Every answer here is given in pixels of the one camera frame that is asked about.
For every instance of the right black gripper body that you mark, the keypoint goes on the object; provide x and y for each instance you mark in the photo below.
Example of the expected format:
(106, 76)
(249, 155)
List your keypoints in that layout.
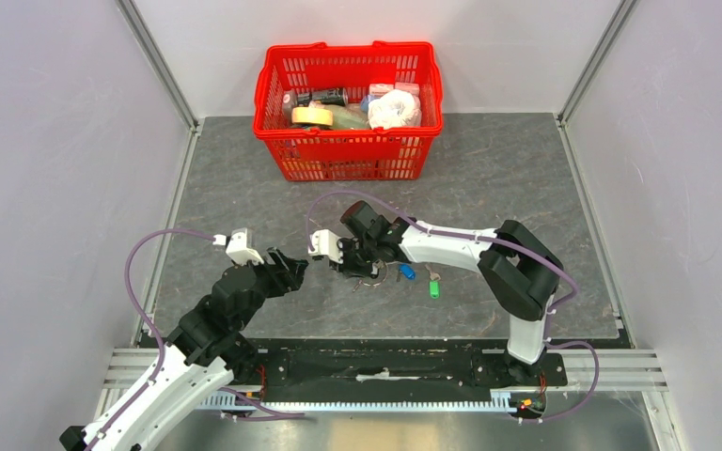
(358, 256)

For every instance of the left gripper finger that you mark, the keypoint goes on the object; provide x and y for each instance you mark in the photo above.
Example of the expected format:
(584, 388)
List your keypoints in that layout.
(291, 279)
(286, 256)

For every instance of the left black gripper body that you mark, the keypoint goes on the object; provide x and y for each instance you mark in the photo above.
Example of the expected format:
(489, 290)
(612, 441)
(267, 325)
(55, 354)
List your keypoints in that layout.
(271, 281)

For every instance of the wire keyring with keys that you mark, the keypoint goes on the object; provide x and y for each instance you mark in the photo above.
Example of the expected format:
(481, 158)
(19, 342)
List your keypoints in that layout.
(382, 272)

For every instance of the key with blue tag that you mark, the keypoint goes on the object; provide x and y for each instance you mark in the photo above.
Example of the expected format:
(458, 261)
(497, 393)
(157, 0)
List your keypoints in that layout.
(405, 272)

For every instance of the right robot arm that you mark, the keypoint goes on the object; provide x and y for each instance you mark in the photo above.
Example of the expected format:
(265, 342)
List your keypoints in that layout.
(520, 271)

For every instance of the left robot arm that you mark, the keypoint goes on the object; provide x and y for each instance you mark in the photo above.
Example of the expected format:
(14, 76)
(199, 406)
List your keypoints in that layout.
(204, 353)

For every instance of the key with green tag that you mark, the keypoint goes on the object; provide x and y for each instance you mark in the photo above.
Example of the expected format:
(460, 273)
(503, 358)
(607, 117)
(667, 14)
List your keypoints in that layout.
(434, 282)

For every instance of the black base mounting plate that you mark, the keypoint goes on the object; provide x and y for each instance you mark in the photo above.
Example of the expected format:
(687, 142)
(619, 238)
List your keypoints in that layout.
(390, 371)

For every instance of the red plastic shopping basket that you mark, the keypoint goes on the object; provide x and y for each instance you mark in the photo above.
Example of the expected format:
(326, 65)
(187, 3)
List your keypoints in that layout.
(318, 155)

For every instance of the yellow masking tape roll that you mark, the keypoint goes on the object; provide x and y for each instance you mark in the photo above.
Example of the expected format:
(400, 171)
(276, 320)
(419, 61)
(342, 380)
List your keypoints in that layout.
(312, 117)

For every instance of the white crumpled plastic bag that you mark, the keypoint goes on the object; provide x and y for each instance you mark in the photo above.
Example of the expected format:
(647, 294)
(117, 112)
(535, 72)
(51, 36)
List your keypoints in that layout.
(395, 109)

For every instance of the black can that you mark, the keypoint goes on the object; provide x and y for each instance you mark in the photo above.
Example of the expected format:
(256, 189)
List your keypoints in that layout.
(329, 96)

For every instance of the pink box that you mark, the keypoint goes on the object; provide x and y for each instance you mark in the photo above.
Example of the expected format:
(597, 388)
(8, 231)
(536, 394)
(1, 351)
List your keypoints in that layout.
(411, 88)

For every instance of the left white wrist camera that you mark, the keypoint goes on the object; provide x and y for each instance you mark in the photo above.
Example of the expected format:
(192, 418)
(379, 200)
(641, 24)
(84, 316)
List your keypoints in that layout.
(238, 246)

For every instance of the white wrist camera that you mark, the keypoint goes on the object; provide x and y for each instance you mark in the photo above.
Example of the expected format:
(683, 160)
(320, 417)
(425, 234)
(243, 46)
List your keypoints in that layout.
(325, 243)
(238, 246)

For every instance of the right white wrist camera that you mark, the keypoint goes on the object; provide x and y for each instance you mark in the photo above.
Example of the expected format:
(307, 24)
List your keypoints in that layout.
(325, 243)

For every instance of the white slotted cable duct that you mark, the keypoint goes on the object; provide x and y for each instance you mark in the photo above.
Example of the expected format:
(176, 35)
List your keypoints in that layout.
(501, 402)

